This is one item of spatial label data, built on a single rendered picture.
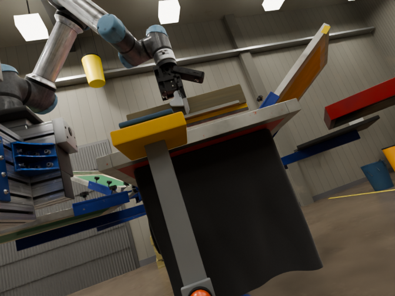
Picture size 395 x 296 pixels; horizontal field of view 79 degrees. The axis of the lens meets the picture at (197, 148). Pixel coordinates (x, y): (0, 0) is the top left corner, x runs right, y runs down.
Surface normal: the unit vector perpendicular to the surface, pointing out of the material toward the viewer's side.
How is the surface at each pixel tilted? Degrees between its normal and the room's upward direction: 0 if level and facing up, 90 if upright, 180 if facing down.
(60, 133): 90
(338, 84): 90
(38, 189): 90
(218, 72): 90
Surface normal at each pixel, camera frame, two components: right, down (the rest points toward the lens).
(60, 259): 0.18, -0.29
